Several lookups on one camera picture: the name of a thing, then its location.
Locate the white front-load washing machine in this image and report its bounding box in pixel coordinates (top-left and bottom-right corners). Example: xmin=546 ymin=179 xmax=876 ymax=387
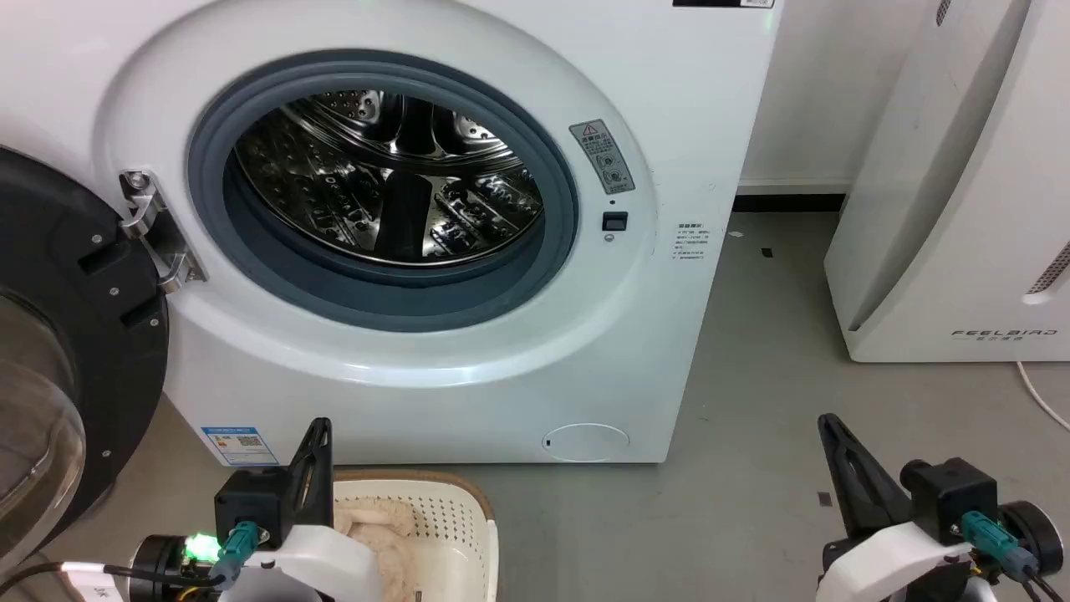
xmin=0 ymin=0 xmax=785 ymax=466

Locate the stainless steel washer drum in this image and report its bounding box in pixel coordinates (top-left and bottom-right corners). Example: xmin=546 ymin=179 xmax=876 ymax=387
xmin=233 ymin=89 xmax=546 ymax=269

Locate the small printed text label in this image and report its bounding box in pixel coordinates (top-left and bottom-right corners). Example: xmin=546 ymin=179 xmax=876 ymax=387
xmin=674 ymin=222 xmax=711 ymax=263

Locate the grey rubber door gasket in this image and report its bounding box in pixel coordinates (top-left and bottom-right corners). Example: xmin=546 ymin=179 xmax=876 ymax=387
xmin=186 ymin=49 xmax=580 ymax=334

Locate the white power cable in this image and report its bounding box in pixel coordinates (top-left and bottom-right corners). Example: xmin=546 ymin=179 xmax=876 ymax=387
xmin=1016 ymin=360 xmax=1070 ymax=433

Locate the silver metal door hinge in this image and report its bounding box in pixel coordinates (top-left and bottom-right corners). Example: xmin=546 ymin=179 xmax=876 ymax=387
xmin=119 ymin=170 xmax=207 ymax=294

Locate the right teal plug cable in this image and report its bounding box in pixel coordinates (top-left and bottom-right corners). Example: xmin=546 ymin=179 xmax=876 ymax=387
xmin=960 ymin=511 xmax=1067 ymax=602

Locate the round white filter cover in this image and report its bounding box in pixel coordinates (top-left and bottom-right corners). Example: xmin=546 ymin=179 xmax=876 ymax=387
xmin=542 ymin=422 xmax=630 ymax=462

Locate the beige cloth in basket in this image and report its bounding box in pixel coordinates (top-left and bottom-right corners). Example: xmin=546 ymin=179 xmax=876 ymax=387
xmin=334 ymin=497 xmax=419 ymax=602

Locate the white air purifier appliance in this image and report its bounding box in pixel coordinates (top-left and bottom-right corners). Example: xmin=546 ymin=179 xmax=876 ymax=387
xmin=823 ymin=0 xmax=1070 ymax=364

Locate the blue energy label sticker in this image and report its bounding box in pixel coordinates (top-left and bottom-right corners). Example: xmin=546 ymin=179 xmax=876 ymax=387
xmin=201 ymin=426 xmax=280 ymax=467

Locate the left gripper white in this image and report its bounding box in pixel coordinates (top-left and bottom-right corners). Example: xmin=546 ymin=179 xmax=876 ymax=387
xmin=219 ymin=417 xmax=387 ymax=602

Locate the white plug black cable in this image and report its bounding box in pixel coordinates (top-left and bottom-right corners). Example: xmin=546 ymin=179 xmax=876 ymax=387
xmin=0 ymin=561 xmax=220 ymax=596

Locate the left teal plug cable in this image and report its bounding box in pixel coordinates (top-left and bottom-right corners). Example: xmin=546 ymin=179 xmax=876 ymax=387
xmin=207 ymin=520 xmax=262 ymax=591

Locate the grey warning sticker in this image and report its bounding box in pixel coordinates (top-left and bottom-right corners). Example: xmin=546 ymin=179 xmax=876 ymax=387
xmin=569 ymin=119 xmax=636 ymax=196

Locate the white perforated laundry basket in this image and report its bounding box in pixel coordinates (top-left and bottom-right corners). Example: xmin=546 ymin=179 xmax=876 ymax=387
xmin=331 ymin=470 xmax=500 ymax=602

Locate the black round washer door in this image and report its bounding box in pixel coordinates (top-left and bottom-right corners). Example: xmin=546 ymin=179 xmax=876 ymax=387
xmin=0 ymin=145 xmax=171 ymax=574

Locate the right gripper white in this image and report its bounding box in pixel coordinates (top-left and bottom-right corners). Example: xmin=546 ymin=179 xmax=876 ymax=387
xmin=815 ymin=413 xmax=977 ymax=602

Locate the teal plug cable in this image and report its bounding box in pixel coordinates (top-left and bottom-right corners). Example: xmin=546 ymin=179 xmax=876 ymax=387
xmin=960 ymin=511 xmax=1067 ymax=602
xmin=207 ymin=520 xmax=262 ymax=591

